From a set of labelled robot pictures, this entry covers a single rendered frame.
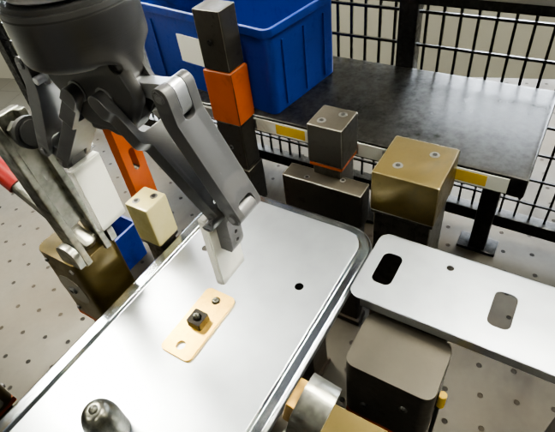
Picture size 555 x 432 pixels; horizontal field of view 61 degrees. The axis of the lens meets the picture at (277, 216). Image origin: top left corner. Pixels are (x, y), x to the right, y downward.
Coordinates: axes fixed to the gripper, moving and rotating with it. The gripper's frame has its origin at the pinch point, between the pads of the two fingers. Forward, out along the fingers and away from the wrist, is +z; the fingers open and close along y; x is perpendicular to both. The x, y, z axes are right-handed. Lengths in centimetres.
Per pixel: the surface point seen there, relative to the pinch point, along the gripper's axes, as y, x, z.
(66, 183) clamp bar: -14.0, 1.2, 0.0
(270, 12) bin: -21, 51, 3
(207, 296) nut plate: -1.2, 3.1, 13.2
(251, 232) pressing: -2.3, 13.5, 13.5
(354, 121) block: 3.8, 30.4, 6.2
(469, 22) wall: -22, 225, 74
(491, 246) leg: 23, 52, 43
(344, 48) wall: -82, 208, 88
